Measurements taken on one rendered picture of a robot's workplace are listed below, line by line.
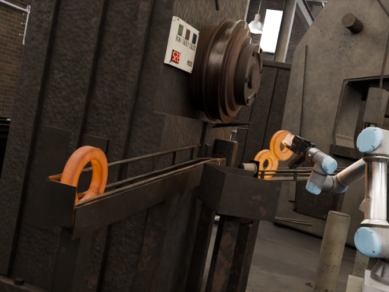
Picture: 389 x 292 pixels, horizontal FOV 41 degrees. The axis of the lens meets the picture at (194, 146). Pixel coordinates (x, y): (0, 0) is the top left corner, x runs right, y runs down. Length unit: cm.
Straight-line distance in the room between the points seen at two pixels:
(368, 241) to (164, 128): 94
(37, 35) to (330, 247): 182
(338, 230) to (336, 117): 223
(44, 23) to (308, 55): 335
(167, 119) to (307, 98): 322
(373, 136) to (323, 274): 97
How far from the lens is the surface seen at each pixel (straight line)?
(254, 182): 175
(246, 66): 226
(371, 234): 223
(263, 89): 662
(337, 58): 508
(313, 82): 511
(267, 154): 281
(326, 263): 296
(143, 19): 205
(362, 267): 300
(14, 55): 1065
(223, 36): 226
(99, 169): 146
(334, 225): 292
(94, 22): 215
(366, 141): 231
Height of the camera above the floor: 88
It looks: 3 degrees down
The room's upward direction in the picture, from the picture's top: 11 degrees clockwise
